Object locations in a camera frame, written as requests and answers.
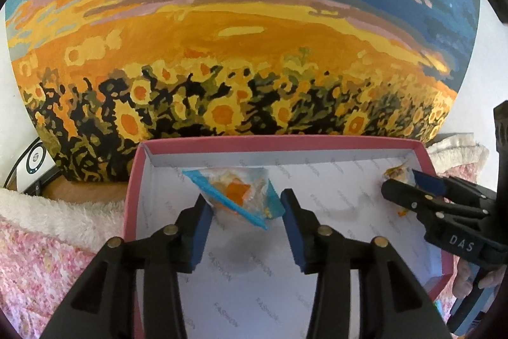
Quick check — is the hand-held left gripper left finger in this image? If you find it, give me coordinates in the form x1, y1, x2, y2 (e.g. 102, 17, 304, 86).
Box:
40, 194, 215, 339

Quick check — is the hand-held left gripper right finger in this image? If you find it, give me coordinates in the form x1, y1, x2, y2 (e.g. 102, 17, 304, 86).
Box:
280, 188, 453, 339

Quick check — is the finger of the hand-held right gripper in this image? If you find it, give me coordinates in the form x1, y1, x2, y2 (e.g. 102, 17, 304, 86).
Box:
381, 178, 483, 232
412, 169, 498, 205

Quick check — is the clear blue-edged snack packet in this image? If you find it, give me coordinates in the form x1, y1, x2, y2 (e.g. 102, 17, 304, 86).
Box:
182, 166, 285, 232

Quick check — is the pink cardboard box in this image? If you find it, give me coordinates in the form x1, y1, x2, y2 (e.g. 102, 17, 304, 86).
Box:
121, 136, 455, 339

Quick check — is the person's right hand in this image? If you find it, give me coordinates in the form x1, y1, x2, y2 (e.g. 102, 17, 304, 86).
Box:
452, 257, 502, 298

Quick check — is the pink floral cloth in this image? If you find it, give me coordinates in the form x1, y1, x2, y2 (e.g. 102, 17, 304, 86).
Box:
0, 132, 491, 252

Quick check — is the white round device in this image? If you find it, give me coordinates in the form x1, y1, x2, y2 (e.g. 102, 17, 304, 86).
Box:
16, 138, 56, 189

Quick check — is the sunflower field painting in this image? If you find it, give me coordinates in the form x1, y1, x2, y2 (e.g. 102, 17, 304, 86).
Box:
4, 0, 483, 185

